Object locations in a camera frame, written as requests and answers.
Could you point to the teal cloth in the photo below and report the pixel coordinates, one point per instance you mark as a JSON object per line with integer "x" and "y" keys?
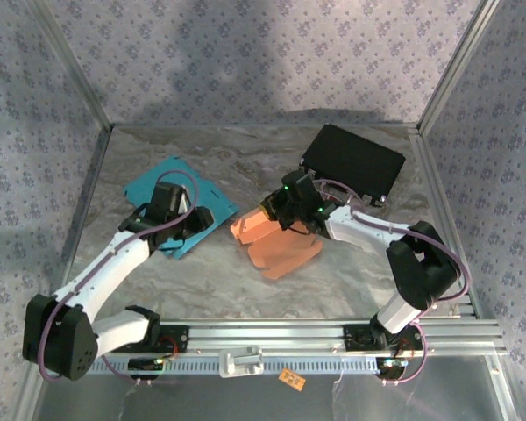
{"x": 142, "y": 188}

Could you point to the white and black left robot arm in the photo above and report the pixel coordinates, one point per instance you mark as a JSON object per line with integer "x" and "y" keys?
{"x": 114, "y": 259}

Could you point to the black case with metal latches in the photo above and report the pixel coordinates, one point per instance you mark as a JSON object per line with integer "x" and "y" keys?
{"x": 355, "y": 162}

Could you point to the black circuit board green light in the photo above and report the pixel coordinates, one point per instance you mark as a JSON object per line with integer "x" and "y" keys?
{"x": 390, "y": 368}
{"x": 142, "y": 364}

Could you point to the orange tag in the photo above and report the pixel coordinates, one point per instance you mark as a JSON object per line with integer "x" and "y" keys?
{"x": 291, "y": 379}

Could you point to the aluminium side rail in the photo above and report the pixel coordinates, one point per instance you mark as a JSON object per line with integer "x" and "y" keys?
{"x": 429, "y": 175}
{"x": 87, "y": 193}

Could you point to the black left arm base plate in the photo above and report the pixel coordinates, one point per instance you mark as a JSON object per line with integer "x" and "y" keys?
{"x": 179, "y": 340}

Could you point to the aluminium frame rail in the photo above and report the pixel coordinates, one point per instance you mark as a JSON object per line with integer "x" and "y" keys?
{"x": 267, "y": 333}

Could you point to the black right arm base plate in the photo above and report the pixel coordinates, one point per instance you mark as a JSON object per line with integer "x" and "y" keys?
{"x": 355, "y": 337}

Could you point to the white plastic bracket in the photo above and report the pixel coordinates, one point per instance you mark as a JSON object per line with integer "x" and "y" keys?
{"x": 241, "y": 361}

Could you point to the aluminium frame post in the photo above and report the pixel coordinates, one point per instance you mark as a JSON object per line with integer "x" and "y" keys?
{"x": 454, "y": 66}

